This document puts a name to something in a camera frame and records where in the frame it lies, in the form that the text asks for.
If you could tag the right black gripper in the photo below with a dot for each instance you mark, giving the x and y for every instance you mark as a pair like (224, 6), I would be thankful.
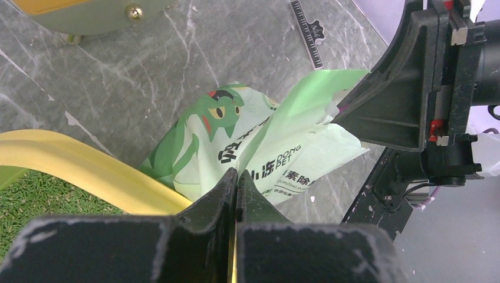
(388, 107)

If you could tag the round cream drawer cabinet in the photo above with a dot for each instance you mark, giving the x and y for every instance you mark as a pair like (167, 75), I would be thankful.
(92, 17)

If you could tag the magenta plastic scoop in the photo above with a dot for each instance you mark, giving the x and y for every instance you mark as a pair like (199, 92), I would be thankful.
(342, 108)

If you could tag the green cat litter bag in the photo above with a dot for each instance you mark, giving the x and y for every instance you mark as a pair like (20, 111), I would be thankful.
(285, 147)

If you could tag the yellow litter box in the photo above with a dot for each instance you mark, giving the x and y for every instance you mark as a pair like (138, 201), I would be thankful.
(91, 170)

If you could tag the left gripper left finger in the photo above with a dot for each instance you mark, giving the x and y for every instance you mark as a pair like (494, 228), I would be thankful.
(195, 245)

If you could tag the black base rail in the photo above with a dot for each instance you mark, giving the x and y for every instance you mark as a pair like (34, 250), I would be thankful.
(379, 201)

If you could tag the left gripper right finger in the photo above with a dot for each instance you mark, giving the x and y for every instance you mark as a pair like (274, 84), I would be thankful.
(270, 248)

